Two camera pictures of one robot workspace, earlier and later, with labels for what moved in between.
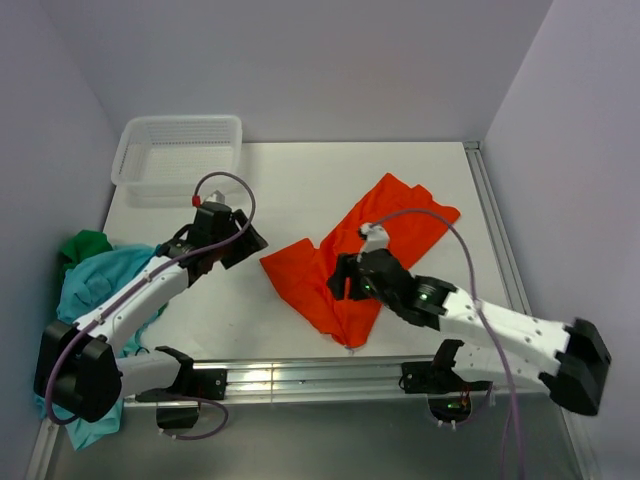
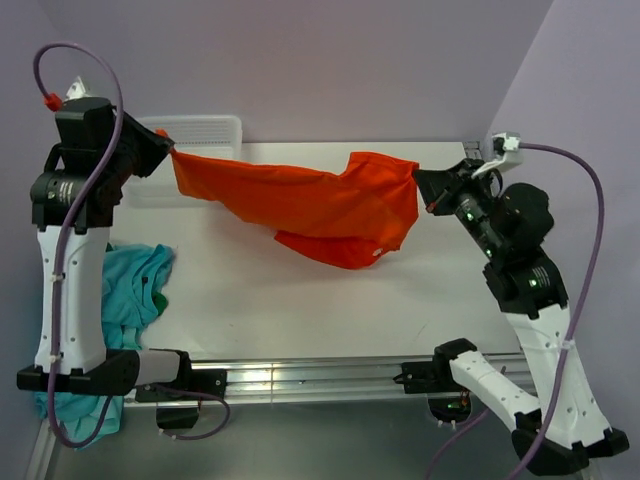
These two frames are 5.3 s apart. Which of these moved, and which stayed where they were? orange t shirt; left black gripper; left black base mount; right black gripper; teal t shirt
Moved: right black gripper; orange t shirt; left black gripper
Stayed: left black base mount; teal t shirt
